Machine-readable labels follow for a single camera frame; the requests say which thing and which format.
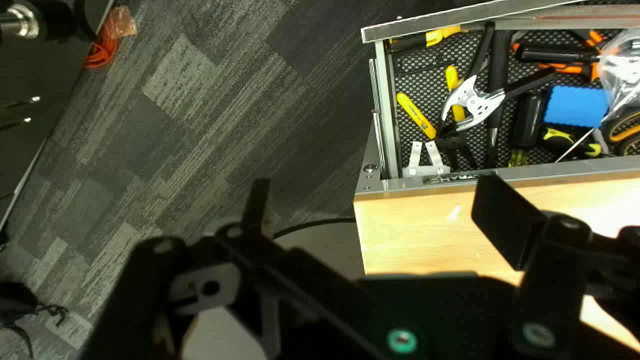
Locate silver locking pliers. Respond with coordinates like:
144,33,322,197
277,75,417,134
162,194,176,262
440,74,507,132

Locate black block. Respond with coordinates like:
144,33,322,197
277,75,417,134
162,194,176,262
509,92,551,151

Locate orange black screwdriver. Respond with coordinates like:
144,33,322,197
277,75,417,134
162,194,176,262
509,28,605,83

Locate yellow black hand tool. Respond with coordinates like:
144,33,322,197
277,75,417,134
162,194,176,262
387,24,465,55

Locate clear plastic bag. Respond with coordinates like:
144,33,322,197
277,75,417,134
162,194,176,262
593,28,640,116

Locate black floor item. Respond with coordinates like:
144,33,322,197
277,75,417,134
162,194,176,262
0,277,69,360

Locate grey metal tool drawer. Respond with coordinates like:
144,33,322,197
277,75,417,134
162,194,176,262
358,0,640,195

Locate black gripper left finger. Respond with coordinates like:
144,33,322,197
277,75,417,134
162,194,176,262
240,176,271,242

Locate black floor cable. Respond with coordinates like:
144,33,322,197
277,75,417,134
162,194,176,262
270,216,358,242

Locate white metal bracket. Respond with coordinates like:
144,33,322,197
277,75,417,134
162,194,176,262
401,137,451,180

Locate wooden top metal workbench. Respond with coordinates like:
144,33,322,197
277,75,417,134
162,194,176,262
349,157,640,355

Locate black furniture with metal knob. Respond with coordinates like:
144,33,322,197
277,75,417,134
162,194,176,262
0,0,115,232

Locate blue rectangular box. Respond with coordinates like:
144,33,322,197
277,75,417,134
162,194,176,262
541,83,610,130

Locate long black handled tool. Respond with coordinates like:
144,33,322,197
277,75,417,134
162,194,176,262
479,20,516,167

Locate yellow black handled tool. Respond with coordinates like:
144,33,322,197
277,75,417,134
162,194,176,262
507,125,605,170

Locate orange object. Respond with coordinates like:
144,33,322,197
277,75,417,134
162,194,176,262
81,3,139,71

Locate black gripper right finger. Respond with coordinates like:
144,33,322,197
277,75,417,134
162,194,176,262
469,170,556,272

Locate yellow handled pliers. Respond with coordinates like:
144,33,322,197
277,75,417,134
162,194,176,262
393,62,467,141

